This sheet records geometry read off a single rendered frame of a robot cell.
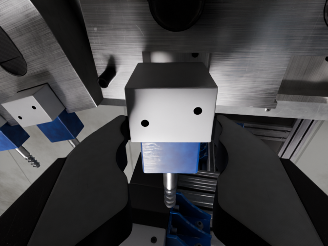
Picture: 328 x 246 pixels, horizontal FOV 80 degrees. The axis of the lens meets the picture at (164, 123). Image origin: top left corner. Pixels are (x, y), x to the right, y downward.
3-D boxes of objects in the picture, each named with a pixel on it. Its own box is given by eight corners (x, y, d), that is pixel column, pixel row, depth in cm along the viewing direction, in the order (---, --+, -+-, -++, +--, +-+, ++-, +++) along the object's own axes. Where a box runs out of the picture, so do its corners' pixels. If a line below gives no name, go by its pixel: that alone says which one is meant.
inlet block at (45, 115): (108, 146, 32) (94, 173, 28) (84, 150, 34) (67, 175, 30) (60, 73, 25) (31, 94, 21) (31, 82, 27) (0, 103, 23)
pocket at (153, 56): (204, 85, 20) (205, 105, 17) (154, 83, 21) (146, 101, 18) (210, 39, 17) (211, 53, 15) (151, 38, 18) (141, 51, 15)
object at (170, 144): (192, 183, 22) (199, 232, 17) (147, 183, 22) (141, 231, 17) (203, 61, 15) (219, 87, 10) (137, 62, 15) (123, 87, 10)
